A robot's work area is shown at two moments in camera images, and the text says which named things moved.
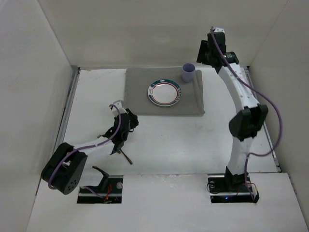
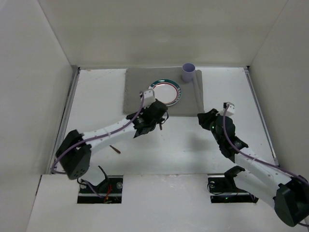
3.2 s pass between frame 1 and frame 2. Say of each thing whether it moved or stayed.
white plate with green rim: stayed
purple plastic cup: stayed
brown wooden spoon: moved
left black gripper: moved
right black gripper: moved
